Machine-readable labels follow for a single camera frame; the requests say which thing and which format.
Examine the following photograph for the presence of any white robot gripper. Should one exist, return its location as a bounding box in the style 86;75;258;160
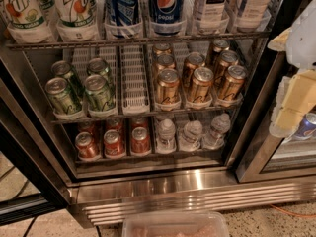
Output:
268;0;316;138

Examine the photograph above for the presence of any white tea bottle right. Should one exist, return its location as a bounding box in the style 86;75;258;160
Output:
235;0;270;33

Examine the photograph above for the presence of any water bottle right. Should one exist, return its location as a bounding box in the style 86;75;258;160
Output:
202;114;231;150

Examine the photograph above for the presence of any pepsi bottle front right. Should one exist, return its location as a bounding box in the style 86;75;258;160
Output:
148;0;184;36

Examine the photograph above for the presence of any pepsi bottle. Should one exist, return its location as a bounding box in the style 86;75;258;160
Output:
106;0;140;39
148;0;184;36

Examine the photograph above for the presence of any water bottle left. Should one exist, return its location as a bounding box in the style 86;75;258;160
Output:
157;118;176;154

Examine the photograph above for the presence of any white empty shelf glide tray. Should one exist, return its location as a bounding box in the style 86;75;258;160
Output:
120;45;150;115

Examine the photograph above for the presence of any steel fridge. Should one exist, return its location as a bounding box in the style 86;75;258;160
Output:
0;0;316;228

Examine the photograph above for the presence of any pepsi bottle left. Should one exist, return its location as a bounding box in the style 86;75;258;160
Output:
106;0;140;39

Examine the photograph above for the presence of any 7up bottle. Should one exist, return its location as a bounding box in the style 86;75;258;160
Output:
0;0;55;43
55;0;99;41

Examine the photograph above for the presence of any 7up bottle far left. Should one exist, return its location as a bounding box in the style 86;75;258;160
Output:
0;0;55;43

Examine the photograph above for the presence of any gold can front right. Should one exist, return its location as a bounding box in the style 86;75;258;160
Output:
217;65;248;101

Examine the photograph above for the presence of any blue can behind glass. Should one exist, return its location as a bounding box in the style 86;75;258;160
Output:
293;113;316;139

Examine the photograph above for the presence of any gold can back right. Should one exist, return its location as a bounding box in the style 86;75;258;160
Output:
206;39;230;66

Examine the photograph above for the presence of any gold can front middle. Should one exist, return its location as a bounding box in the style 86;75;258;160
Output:
187;67;213;103

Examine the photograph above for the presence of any gold can middle centre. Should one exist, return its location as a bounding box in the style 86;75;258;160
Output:
182;52;205;88

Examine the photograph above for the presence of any gold can front left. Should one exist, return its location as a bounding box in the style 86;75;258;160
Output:
156;69;180;105

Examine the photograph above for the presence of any gold can middle left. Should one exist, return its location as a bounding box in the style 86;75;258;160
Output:
153;54;176;76

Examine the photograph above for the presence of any gold can back left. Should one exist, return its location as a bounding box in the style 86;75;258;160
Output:
152;43;172;56

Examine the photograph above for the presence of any red can front right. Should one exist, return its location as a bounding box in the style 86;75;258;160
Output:
131;127;150;154

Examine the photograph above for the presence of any red can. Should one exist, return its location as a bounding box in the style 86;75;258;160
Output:
104;129;124;158
75;132;101;161
131;127;150;154

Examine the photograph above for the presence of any clear plastic container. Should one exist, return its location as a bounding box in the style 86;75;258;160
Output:
121;211;230;237

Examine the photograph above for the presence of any green can back right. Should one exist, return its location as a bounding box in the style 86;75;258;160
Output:
86;57;113;86

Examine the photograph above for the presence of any green can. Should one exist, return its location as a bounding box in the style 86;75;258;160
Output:
51;60;84;99
85;74;115;112
86;57;113;86
45;77;82;115

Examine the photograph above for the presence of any red can front middle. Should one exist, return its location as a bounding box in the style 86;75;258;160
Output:
104;129;124;158

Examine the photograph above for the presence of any green can front right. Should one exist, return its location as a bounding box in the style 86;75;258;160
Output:
85;74;115;112

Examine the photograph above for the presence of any red can front left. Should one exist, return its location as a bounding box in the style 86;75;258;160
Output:
75;132;101;161

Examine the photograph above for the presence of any green can back left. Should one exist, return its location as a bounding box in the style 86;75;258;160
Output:
51;60;84;99

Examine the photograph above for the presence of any green can front left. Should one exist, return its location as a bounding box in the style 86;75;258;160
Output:
45;77;82;115

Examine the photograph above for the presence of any orange cable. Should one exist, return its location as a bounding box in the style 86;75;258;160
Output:
269;203;316;219

